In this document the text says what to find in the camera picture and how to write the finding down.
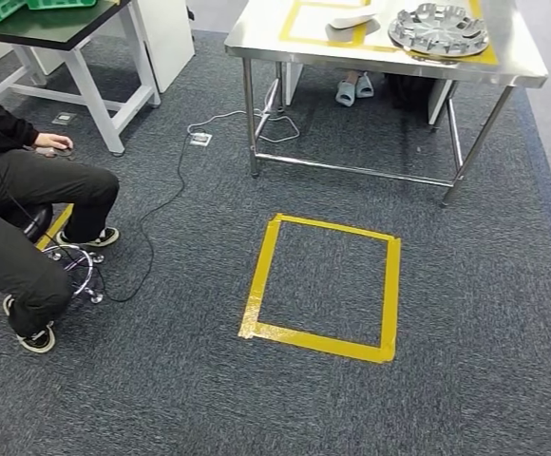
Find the white plastic car part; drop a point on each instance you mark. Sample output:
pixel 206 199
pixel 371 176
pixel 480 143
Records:
pixel 352 22

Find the stainless steel workbench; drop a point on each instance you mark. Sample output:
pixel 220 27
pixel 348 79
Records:
pixel 257 31

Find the yellow workbench tape outline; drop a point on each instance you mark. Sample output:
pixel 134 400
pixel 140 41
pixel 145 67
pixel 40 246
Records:
pixel 291 22

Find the yellow floor tape square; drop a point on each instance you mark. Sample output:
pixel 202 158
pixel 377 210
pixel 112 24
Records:
pixel 323 343

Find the metal floor socket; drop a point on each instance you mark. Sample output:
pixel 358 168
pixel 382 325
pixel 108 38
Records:
pixel 201 139

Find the white cabinet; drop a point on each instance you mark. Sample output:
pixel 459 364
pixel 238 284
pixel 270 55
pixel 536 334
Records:
pixel 166 44

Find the grey plastic wheel hubcap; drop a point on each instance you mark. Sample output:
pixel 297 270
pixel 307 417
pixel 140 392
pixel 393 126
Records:
pixel 439 31

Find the metal floor plate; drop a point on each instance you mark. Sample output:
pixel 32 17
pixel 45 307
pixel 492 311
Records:
pixel 64 117

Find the black round stool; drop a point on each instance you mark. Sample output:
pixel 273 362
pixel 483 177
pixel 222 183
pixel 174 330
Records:
pixel 38 221

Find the green top work table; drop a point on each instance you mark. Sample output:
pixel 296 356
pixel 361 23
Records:
pixel 42 28

